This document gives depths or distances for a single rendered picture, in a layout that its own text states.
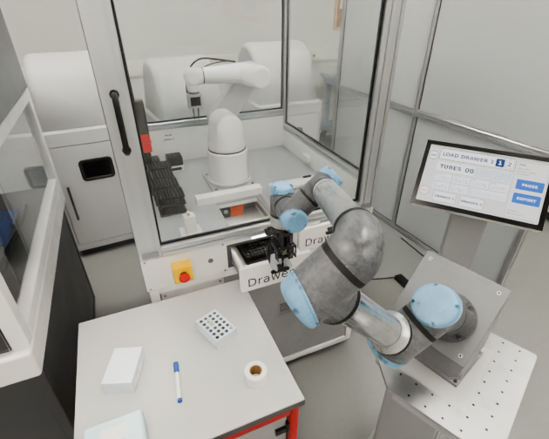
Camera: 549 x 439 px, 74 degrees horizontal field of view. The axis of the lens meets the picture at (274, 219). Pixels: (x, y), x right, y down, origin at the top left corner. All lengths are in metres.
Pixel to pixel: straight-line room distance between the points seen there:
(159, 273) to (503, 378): 1.20
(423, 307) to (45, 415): 1.31
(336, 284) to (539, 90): 2.01
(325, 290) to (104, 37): 0.86
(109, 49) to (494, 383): 1.47
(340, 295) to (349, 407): 1.42
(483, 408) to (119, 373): 1.06
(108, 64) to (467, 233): 1.63
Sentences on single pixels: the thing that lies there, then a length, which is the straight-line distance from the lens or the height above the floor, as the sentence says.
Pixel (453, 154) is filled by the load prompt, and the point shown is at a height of 1.16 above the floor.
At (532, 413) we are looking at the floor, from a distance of 2.41.
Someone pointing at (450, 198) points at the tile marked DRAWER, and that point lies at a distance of 1.79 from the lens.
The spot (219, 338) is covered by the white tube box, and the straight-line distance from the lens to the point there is 1.28.
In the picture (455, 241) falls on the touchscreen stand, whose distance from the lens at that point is 1.97.
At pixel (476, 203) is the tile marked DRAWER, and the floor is 1.01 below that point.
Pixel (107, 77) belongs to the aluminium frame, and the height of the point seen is 1.58.
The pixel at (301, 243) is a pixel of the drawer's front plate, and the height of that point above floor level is 0.86.
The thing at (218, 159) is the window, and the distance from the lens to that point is 1.29.
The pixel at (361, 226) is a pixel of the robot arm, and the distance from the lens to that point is 0.72.
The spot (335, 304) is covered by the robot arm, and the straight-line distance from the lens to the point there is 0.72.
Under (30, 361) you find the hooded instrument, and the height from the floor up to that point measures 0.87.
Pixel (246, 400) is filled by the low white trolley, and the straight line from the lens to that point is 1.19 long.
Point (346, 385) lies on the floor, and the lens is 2.16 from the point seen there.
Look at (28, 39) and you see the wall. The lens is 4.33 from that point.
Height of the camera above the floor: 1.77
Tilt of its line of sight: 32 degrees down
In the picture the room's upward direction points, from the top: straight up
